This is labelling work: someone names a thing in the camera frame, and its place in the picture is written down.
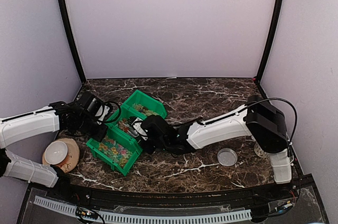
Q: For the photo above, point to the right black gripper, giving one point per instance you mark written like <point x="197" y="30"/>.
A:
<point x="149" y="149"/>

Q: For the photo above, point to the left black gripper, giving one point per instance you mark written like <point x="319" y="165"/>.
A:
<point x="100" y="135"/>

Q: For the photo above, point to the green three-compartment bin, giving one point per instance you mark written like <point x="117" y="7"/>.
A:
<point x="113" y="132"/>

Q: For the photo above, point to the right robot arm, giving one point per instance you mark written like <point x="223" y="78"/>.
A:
<point x="258" y="118"/>

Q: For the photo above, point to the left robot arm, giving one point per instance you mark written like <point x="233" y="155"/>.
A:
<point x="15" y="129"/>

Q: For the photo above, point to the green yellow candies pile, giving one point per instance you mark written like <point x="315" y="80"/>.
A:
<point x="144" y="110"/>

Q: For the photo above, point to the blue mixed candies pile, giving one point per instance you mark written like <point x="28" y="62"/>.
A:
<point x="125" y="127"/>

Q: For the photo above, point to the white bowl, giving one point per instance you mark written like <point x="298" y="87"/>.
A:
<point x="56" y="152"/>

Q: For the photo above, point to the clear plastic lid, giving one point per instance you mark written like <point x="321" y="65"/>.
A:
<point x="227" y="157"/>

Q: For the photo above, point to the patterned mug yellow inside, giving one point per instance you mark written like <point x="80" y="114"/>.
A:
<point x="259" y="152"/>

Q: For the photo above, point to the black front rail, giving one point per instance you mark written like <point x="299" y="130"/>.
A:
<point x="191" y="189"/>

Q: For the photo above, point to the white slotted cable duct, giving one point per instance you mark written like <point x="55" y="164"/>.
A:
<point x="91" y="216"/>

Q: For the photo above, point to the left black frame post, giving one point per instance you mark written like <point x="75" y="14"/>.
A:
<point x="71" y="41"/>

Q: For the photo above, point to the black frame post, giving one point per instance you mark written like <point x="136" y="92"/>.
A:
<point x="269" y="41"/>
<point x="71" y="41"/>

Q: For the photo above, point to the right black frame post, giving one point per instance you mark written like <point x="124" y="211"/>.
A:
<point x="269" y="41"/>

